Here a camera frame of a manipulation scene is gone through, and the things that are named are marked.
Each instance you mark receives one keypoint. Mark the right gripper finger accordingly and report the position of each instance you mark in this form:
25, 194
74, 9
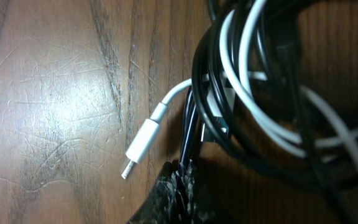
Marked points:
180, 195

